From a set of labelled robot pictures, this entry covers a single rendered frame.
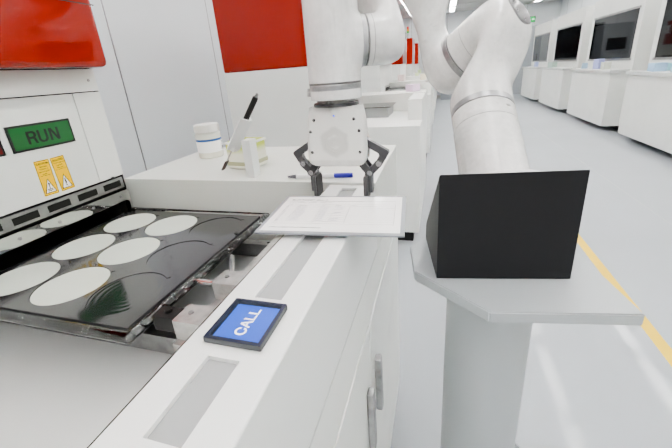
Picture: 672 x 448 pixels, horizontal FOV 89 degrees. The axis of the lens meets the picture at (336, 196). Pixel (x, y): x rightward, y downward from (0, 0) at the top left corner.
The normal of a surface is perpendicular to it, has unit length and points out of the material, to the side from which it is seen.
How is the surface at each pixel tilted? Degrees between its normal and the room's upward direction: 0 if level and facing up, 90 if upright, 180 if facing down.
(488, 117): 46
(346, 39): 89
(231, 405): 0
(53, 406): 0
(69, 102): 90
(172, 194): 90
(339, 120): 88
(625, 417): 0
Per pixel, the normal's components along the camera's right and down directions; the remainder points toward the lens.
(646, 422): -0.07, -0.94
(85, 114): 0.96, 0.03
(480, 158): -0.67, -0.33
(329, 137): -0.27, 0.34
